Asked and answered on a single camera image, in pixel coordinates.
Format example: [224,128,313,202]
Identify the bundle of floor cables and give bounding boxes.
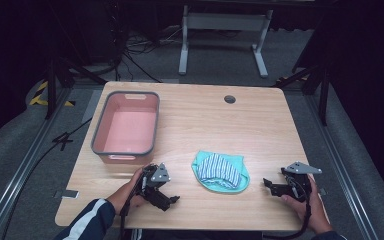
[111,23,183,83]

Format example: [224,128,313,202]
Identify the yellow black hazard tape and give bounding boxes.
[28,80,76,108]

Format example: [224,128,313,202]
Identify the left hand-held gripper cable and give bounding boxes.
[119,181,145,240]

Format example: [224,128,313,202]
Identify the grey tape patch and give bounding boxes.
[53,189,80,200]

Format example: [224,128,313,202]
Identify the aluminium floor rail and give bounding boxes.
[0,87,72,240]
[303,94,380,240]

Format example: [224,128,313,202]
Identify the person's left hand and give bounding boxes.
[107,165,148,216]

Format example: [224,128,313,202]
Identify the person's right hand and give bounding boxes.
[280,174,334,235]

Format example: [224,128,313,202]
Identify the black tape cross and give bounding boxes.
[52,131,74,152]

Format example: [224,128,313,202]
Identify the long black floor cable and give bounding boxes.
[0,117,94,240]

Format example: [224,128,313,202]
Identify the striped teal cloth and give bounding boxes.
[191,150,251,194]

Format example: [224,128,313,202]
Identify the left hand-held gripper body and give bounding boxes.
[137,162,173,212]

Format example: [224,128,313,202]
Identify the black metal stand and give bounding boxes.
[272,62,330,127]
[44,55,108,120]

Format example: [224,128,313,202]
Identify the pink bin with grey rim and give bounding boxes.
[90,90,161,166]

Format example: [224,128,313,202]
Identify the right hand-held gripper cable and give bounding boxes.
[262,198,313,240]

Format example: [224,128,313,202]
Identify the hand-held gripper cable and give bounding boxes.
[262,198,313,240]
[119,181,145,240]

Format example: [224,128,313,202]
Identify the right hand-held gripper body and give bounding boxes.
[279,161,323,204]

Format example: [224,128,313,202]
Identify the white metal desk frame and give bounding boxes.
[178,4,275,79]

